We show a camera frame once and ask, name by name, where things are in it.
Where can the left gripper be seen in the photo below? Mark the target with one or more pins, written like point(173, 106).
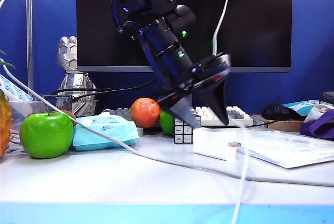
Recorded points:
point(203, 75)

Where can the white charging block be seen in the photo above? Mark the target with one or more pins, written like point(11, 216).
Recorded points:
point(211, 143)

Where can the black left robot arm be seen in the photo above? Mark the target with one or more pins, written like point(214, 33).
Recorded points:
point(161, 38)

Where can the beige and grey keyboard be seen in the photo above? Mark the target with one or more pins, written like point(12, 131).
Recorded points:
point(204, 113)

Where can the Rubik's cube white stickers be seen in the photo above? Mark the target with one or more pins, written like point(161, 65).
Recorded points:
point(182, 132)

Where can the small green apple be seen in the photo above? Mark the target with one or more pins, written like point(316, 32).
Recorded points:
point(167, 124)

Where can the orange fruit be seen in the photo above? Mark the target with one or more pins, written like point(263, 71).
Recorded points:
point(144, 113)

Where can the black computer mouse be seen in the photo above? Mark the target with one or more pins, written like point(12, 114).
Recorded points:
point(275, 111)

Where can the brown cardboard box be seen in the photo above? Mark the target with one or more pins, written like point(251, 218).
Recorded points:
point(284, 125)

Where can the light blue wipes pack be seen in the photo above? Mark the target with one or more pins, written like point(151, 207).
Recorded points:
point(114, 127)

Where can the clear document folder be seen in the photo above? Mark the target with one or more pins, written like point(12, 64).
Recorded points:
point(281, 145)

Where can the black computer monitor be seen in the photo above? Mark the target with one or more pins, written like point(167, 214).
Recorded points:
point(261, 25)

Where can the grey felt sleeve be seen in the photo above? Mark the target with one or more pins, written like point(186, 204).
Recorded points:
point(327, 97)

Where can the silver figurine bust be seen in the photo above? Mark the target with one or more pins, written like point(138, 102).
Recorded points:
point(75, 83)

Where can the brown kiwi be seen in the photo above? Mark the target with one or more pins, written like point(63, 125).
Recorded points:
point(69, 115)

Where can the large green apple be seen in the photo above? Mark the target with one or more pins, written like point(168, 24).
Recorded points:
point(46, 135)

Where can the clear acrylic box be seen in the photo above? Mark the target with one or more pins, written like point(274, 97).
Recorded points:
point(26, 107)

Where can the blue white patterned box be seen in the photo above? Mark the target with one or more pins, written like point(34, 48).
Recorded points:
point(13, 91)

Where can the yellow orange pineapple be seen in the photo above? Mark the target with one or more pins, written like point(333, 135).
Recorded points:
point(4, 124)

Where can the green leaf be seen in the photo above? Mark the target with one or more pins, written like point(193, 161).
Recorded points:
point(5, 63)

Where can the grey partition post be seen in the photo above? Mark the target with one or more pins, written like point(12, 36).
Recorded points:
point(30, 38)

